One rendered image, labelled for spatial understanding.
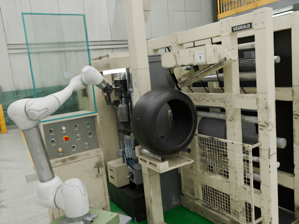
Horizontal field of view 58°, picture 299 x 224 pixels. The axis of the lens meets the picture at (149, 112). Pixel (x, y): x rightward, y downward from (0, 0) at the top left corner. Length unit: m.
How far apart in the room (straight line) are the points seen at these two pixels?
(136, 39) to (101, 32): 9.40
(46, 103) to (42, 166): 0.44
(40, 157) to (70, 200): 0.33
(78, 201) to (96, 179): 1.04
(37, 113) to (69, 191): 0.53
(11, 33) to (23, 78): 1.65
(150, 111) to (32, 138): 0.88
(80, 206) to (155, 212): 1.19
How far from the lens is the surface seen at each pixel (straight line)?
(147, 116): 2.12
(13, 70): 11.10
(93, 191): 2.87
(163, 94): 2.19
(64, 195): 1.84
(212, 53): 2.20
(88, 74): 2.05
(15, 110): 1.80
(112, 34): 12.05
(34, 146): 1.85
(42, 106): 1.66
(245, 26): 2.32
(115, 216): 1.91
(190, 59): 2.29
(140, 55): 2.52
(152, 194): 2.78
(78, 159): 2.73
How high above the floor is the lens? 1.63
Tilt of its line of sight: 9 degrees down
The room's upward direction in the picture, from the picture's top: 6 degrees counter-clockwise
